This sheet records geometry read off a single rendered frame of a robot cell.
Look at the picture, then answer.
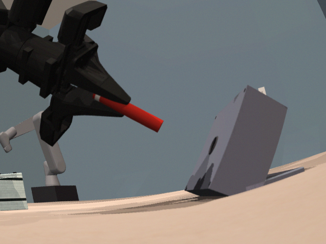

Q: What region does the red peg with white band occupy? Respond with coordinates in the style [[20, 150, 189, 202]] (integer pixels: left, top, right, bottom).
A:
[[93, 94, 163, 132]]

